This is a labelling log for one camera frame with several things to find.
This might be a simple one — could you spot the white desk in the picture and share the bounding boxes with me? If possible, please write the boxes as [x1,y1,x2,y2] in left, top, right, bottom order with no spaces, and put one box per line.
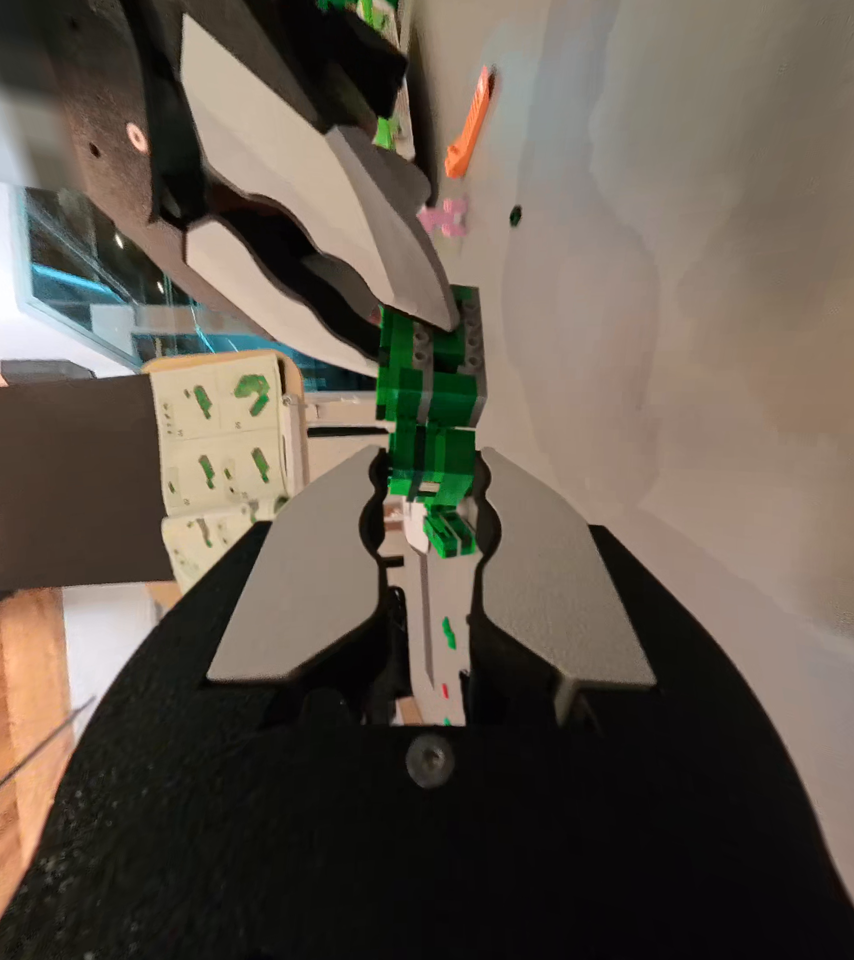
[395,0,854,960]

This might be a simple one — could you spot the brick instruction booklet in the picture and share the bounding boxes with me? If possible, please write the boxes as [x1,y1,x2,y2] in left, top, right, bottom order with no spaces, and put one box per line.
[148,351,294,595]

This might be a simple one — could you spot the pink brick piece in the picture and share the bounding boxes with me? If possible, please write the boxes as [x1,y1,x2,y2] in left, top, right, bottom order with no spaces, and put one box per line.
[417,195,470,241]

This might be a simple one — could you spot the green and grey brick model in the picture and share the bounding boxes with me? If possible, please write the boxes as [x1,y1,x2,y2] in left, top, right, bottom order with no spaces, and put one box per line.
[376,285,489,561]

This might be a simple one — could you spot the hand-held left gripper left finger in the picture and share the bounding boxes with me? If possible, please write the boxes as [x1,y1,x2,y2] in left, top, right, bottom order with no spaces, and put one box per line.
[205,445,390,685]

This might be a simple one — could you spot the orange brick separator tool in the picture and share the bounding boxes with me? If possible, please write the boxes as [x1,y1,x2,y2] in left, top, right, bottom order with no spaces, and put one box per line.
[444,65,497,180]

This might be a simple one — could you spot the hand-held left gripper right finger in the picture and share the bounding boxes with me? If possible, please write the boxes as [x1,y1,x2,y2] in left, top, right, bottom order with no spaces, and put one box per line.
[469,447,658,690]

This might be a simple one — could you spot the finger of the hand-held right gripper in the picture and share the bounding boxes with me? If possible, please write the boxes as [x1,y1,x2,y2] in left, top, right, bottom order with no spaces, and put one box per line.
[179,13,464,333]
[183,216,384,378]

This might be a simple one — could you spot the black board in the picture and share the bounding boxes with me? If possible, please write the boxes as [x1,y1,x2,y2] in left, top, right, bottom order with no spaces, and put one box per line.
[0,372,174,595]

